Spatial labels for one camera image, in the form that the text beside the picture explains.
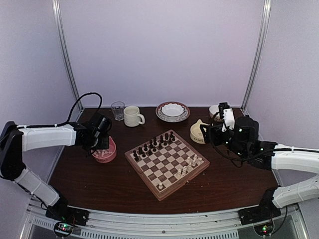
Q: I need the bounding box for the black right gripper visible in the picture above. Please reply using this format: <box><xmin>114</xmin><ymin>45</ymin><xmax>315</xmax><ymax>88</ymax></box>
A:
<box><xmin>200</xmin><ymin>121</ymin><xmax>248</xmax><ymax>159</ymax></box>

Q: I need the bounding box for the white chess knight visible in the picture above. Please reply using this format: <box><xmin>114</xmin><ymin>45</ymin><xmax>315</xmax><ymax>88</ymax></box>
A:
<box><xmin>192</xmin><ymin>154</ymin><xmax>197</xmax><ymax>167</ymax></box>

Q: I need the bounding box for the white chess piece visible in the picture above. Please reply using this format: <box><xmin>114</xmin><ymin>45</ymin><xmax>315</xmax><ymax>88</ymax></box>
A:
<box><xmin>187</xmin><ymin>162</ymin><xmax>193</xmax><ymax>172</ymax></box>

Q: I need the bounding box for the white chess queen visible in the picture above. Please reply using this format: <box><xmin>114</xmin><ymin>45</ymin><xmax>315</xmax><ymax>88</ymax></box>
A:
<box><xmin>176</xmin><ymin>168</ymin><xmax>182</xmax><ymax>179</ymax></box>

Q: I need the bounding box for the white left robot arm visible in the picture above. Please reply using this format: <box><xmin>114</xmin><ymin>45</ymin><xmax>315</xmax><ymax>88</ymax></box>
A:
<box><xmin>0</xmin><ymin>113</ymin><xmax>112</xmax><ymax>221</ymax></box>

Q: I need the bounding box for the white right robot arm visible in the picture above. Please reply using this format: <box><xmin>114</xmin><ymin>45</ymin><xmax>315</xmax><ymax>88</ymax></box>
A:
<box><xmin>200</xmin><ymin>117</ymin><xmax>319</xmax><ymax>220</ymax></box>

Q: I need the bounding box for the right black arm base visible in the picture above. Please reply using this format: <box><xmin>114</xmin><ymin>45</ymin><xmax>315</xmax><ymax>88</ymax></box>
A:
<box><xmin>238</xmin><ymin>205</ymin><xmax>281</xmax><ymax>225</ymax></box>

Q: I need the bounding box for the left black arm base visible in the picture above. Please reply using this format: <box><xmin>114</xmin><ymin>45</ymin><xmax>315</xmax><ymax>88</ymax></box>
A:
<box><xmin>45</xmin><ymin>206</ymin><xmax>89</xmax><ymax>226</ymax></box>

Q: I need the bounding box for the white chess pieces pile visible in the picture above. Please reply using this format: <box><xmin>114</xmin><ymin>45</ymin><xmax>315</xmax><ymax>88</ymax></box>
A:
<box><xmin>94</xmin><ymin>149</ymin><xmax>111</xmax><ymax>157</ymax></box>

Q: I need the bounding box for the wooden chess board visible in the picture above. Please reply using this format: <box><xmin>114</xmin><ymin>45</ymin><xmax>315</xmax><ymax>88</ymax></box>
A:
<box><xmin>125</xmin><ymin>129</ymin><xmax>210</xmax><ymax>201</ymax></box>

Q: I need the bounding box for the pink cat-ear bowl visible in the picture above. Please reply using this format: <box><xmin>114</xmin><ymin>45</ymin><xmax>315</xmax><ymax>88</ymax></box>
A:
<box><xmin>93</xmin><ymin>136</ymin><xmax>117</xmax><ymax>163</ymax></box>

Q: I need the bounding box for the clear drinking glass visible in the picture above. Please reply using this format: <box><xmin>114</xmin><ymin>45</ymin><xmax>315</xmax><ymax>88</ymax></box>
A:
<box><xmin>111</xmin><ymin>101</ymin><xmax>125</xmax><ymax>121</ymax></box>

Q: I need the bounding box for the white floral small bowl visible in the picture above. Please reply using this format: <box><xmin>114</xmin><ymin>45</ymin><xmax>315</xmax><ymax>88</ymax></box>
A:
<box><xmin>209</xmin><ymin>105</ymin><xmax>223</xmax><ymax>122</ymax></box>

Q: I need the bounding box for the cream ribbed mug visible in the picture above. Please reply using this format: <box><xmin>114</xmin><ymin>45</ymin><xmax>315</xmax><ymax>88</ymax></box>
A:
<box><xmin>124</xmin><ymin>106</ymin><xmax>145</xmax><ymax>127</ymax></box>

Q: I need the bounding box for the yellow cat-ear bowl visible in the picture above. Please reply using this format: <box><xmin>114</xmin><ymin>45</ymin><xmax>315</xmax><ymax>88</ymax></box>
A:
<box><xmin>190</xmin><ymin>119</ymin><xmax>208</xmax><ymax>144</ymax></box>

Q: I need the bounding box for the patterned brown rim plate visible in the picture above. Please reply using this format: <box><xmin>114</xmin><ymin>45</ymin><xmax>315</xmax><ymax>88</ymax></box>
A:
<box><xmin>156</xmin><ymin>102</ymin><xmax>190</xmax><ymax>123</ymax></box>

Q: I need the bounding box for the white scalloped bowl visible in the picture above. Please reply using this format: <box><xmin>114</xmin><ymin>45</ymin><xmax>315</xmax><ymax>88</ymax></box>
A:
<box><xmin>161</xmin><ymin>103</ymin><xmax>184</xmax><ymax>117</ymax></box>

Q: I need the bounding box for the left black cable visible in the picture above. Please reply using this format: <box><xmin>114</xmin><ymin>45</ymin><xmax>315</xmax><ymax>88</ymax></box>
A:
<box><xmin>54</xmin><ymin>92</ymin><xmax>103</xmax><ymax>125</ymax></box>

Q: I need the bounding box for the black cable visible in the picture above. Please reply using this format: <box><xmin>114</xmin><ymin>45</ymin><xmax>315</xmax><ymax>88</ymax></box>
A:
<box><xmin>54</xmin><ymin>92</ymin><xmax>103</xmax><ymax>125</ymax></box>
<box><xmin>208</xmin><ymin>113</ymin><xmax>247</xmax><ymax>169</ymax></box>

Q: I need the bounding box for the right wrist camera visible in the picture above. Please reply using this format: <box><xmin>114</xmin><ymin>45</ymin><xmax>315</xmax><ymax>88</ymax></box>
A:
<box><xmin>218</xmin><ymin>102</ymin><xmax>235</xmax><ymax>132</ymax></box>

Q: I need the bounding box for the right black cable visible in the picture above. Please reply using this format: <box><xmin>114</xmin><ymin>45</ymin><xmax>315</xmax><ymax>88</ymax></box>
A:
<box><xmin>208</xmin><ymin>113</ymin><xmax>247</xmax><ymax>169</ymax></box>

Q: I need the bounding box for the front aluminium rail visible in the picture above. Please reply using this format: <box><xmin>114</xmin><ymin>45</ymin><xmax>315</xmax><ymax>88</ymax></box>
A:
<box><xmin>18</xmin><ymin>198</ymin><xmax>311</xmax><ymax>239</ymax></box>

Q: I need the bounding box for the left aluminium frame post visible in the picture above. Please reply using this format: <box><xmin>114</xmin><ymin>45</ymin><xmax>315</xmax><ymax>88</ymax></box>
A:
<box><xmin>52</xmin><ymin>0</ymin><xmax>80</xmax><ymax>100</ymax></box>

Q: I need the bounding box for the aluminium frame post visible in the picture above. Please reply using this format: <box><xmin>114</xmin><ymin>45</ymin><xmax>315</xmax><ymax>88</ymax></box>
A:
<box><xmin>52</xmin><ymin>0</ymin><xmax>80</xmax><ymax>100</ymax></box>
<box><xmin>241</xmin><ymin>0</ymin><xmax>272</xmax><ymax>114</ymax></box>

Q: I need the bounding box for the right aluminium frame post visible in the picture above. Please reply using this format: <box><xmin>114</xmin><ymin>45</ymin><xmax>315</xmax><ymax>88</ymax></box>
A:
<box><xmin>241</xmin><ymin>0</ymin><xmax>272</xmax><ymax>114</ymax></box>

